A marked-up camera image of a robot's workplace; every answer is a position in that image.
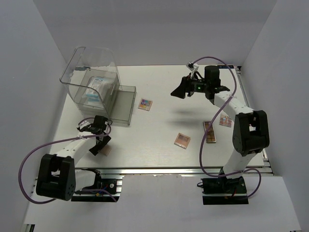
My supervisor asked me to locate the multicolour square palette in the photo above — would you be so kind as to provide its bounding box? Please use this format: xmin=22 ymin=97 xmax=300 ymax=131
xmin=219 ymin=114 xmax=233 ymax=128

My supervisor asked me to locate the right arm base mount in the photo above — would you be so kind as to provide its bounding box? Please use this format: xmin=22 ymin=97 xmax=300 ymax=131
xmin=197 ymin=177 xmax=249 ymax=205

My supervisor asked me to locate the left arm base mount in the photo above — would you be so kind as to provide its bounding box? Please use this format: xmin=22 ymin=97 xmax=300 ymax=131
xmin=71 ymin=169 xmax=122 ymax=203

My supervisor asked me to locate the black blue table label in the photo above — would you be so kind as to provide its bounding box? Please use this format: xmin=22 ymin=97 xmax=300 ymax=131
xmin=217 ymin=65 xmax=235 ymax=69

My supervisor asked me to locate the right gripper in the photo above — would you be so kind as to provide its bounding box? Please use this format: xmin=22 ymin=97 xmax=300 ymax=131
xmin=170 ymin=72 xmax=209 ymax=99

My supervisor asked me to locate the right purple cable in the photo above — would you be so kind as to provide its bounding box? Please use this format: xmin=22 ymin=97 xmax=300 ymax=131
xmin=186 ymin=56 xmax=263 ymax=200

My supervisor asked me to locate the white blue wipes packet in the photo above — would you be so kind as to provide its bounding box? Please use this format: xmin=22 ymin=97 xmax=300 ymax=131
xmin=83 ymin=76 xmax=110 ymax=105

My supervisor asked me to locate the colourful eyeshadow palette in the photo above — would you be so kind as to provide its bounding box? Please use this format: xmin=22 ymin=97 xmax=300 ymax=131
xmin=138 ymin=98 xmax=153 ymax=111

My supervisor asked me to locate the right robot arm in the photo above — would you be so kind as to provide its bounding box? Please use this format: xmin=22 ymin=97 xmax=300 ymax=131
xmin=171 ymin=63 xmax=269 ymax=193

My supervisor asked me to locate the brown quad eyeshadow palette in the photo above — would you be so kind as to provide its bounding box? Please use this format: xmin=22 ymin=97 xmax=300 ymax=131
xmin=174 ymin=133 xmax=191 ymax=149

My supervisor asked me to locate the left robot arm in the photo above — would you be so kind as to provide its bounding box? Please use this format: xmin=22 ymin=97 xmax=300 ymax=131
xmin=36 ymin=116 xmax=111 ymax=201

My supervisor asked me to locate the pink makeup box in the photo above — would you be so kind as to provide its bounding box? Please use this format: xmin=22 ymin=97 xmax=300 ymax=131
xmin=100 ymin=145 xmax=112 ymax=157

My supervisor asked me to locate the purple cable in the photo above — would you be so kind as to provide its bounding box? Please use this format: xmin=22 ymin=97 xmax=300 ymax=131
xmin=18 ymin=117 xmax=113 ymax=205
xmin=186 ymin=56 xmax=263 ymax=200

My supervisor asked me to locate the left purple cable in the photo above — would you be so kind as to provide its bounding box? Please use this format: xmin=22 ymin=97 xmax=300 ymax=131
xmin=18 ymin=117 xmax=113 ymax=205

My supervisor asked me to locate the clear acrylic makeup organizer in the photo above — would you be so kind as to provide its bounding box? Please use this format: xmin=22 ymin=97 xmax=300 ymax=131
xmin=59 ymin=46 xmax=136 ymax=126

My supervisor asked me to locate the long brown eyeshadow palette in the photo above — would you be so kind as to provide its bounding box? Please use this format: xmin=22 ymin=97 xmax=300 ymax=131
xmin=203 ymin=121 xmax=216 ymax=144

